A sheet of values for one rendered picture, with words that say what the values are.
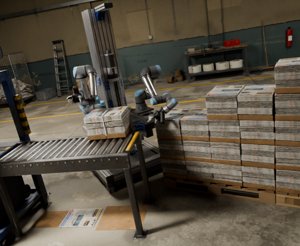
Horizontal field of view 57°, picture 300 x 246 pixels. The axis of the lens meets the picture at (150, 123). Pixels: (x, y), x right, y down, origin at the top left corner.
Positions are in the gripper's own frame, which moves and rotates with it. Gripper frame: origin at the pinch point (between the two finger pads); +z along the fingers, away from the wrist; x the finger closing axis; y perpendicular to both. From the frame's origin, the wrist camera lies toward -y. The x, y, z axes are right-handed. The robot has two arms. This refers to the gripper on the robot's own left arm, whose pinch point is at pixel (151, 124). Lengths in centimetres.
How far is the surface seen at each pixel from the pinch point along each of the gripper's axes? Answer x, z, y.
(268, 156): -49, -66, -79
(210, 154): -42, -26, -44
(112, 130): 33.9, 24.4, -4.6
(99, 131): 39, 35, 1
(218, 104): -9, -63, -29
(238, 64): -459, -177, 387
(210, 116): -15, -50, -30
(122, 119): 35.6, 10.1, -5.1
